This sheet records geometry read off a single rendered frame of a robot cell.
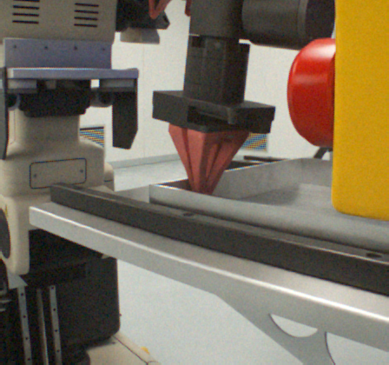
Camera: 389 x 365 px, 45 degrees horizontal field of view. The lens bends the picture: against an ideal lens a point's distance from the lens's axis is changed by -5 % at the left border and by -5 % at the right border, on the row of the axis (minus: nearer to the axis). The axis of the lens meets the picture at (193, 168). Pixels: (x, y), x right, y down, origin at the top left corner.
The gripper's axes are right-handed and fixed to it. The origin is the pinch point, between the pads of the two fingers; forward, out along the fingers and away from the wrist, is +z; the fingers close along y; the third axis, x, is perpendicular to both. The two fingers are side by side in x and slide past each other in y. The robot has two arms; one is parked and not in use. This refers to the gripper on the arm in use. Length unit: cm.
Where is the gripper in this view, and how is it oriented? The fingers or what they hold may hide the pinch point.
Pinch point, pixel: (202, 192)
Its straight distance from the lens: 47.2
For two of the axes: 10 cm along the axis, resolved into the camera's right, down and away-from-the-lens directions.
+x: 6.9, -1.2, 7.1
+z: -1.0, 9.6, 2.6
